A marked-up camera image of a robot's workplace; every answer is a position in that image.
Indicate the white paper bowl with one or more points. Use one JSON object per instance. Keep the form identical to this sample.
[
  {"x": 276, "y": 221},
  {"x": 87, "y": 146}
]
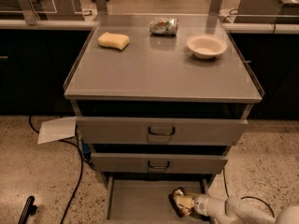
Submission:
[{"x": 205, "y": 47}]

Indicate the orange crushed soda can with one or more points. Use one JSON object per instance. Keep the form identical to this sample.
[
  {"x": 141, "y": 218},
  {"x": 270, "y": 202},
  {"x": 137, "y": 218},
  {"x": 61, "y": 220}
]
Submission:
[{"x": 181, "y": 212}]

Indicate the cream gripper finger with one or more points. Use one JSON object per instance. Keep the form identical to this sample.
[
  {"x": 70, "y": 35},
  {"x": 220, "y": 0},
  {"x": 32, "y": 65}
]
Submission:
[{"x": 186, "y": 201}]

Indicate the white paper sheet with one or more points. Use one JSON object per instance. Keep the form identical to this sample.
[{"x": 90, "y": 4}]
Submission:
[{"x": 56, "y": 129}]

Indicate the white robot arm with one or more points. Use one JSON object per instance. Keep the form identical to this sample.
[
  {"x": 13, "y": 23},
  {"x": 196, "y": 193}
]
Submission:
[{"x": 232, "y": 211}]

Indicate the green white soda can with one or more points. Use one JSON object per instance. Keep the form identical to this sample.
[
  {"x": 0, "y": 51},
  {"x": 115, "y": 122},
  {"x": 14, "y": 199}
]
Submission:
[{"x": 163, "y": 26}]

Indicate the middle grey drawer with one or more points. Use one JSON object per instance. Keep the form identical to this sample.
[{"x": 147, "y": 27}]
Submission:
[{"x": 158, "y": 163}]

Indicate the black handle object on floor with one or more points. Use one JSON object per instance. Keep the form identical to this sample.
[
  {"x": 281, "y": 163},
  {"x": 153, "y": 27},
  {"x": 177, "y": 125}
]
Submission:
[{"x": 28, "y": 210}]

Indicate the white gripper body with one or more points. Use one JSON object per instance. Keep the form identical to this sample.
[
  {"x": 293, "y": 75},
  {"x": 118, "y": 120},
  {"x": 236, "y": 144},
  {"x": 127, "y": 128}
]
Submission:
[{"x": 204, "y": 203}]

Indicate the bottom open grey drawer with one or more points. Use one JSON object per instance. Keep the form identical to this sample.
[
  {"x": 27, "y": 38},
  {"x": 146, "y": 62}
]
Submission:
[{"x": 146, "y": 202}]

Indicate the top grey drawer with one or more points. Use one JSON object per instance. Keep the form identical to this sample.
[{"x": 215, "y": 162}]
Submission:
[{"x": 154, "y": 131}]

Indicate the grey drawer cabinet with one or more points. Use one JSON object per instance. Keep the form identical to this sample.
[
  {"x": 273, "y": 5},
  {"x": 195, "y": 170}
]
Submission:
[{"x": 154, "y": 77}]

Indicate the yellow sponge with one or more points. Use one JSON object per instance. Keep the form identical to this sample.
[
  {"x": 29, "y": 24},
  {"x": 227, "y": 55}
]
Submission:
[{"x": 115, "y": 41}]

